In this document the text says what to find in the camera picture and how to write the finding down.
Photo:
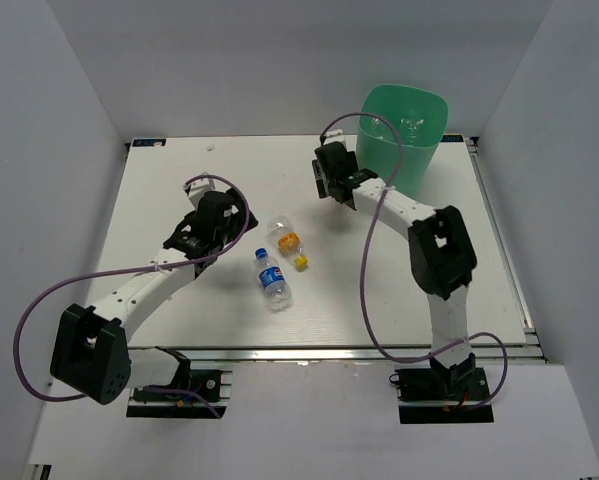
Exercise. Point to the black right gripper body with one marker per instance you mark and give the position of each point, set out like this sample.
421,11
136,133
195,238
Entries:
321,182

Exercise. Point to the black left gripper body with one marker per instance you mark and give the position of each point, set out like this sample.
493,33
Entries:
236,223

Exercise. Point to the clear bottle yellow cap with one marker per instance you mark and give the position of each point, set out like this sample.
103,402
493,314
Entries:
282,235

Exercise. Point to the clear Pepsi bottle blue cap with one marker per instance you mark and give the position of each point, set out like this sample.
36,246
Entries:
275,288

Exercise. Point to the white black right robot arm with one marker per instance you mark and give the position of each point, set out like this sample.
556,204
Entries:
442,257

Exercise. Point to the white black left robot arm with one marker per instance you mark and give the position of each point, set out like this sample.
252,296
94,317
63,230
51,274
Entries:
91,352

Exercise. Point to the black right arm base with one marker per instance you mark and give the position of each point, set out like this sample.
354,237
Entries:
436,395

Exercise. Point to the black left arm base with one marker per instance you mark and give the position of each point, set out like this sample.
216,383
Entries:
166,384

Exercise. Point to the green plastic bin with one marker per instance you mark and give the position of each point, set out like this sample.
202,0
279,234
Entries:
400,130

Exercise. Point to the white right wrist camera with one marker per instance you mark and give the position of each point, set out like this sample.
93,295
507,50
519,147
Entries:
333,136

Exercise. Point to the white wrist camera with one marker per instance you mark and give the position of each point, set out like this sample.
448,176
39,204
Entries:
333,136
198,186

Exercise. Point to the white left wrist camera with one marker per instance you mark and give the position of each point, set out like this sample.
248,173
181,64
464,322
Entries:
198,186

